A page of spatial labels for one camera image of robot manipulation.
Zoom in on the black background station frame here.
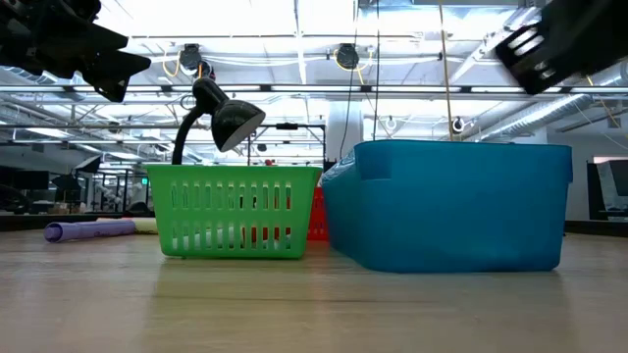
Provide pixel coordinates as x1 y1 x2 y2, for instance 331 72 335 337
246 122 329 167

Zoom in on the black desk lamp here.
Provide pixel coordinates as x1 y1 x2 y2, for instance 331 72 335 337
171 76 267 166

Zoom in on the silver ventilation duct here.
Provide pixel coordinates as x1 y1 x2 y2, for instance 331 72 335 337
478 92 628 143

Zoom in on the red slotted plastic basket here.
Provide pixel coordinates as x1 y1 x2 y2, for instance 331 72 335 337
244 185 331 244

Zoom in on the green slotted plastic basket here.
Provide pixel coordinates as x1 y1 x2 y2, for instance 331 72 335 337
145 164 324 260

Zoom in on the teal plastic bin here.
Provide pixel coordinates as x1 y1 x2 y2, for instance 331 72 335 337
321 139 574 275

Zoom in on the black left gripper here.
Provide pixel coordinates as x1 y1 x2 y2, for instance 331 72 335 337
0 0 152 103

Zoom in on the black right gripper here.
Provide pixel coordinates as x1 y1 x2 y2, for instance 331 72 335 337
494 0 628 96

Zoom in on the purple highlighter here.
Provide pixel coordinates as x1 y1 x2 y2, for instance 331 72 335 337
43 219 137 244

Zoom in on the black ceiling cable reel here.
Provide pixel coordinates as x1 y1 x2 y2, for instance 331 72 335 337
178 42 204 71
335 42 361 71

